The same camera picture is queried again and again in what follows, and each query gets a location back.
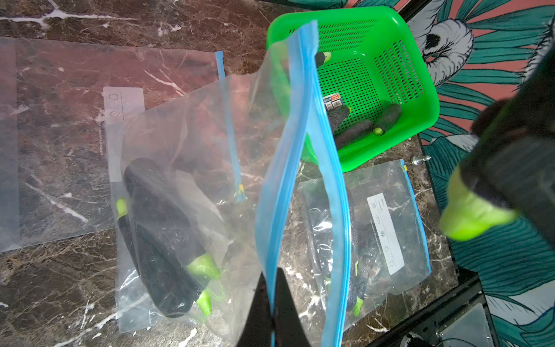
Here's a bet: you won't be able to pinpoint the white barcode label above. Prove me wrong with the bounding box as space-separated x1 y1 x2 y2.
323 93 344 111

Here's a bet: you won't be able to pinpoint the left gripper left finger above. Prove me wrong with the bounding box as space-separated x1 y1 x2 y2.
236 273 273 347

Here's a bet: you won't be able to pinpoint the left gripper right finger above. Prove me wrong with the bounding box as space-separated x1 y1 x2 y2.
273 267 311 347

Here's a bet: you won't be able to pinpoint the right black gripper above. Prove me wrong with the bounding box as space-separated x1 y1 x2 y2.
459 49 554 245

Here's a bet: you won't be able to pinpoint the green plastic basket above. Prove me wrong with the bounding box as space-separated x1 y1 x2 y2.
266 6 441 174

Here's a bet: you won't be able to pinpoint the eggplant with green stem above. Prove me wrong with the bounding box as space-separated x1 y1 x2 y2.
439 166 520 241

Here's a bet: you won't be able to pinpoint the clear zip bag blue zipper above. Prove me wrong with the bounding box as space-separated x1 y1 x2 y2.
298 159 432 326

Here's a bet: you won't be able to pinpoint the dark purple eggplant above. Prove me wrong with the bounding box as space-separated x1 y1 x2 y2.
311 204 379 321

